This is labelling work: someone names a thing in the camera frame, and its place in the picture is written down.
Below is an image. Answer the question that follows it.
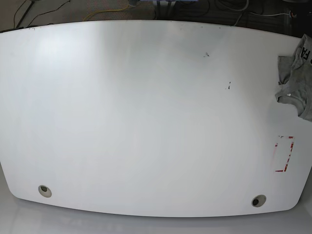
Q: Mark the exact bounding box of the table grommet hole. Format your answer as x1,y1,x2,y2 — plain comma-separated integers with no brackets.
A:
252,195,266,208
38,185,52,198

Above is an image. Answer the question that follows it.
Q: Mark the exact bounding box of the right table grommet hole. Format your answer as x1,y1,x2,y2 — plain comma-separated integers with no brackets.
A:
252,195,266,208

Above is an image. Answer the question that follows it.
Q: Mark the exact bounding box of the white cable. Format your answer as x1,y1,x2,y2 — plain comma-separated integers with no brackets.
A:
234,9,291,26

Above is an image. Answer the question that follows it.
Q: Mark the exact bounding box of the grey t-shirt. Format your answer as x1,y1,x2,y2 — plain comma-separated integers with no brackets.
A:
275,34,312,122

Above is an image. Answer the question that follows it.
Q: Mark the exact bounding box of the left table grommet hole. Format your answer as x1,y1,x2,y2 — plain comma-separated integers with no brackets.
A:
38,185,52,198

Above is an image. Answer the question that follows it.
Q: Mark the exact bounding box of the red tape marking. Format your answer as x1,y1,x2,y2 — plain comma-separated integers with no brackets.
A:
273,136,294,173

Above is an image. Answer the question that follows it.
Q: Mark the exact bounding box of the yellow cable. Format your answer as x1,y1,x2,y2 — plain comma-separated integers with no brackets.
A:
84,0,131,21

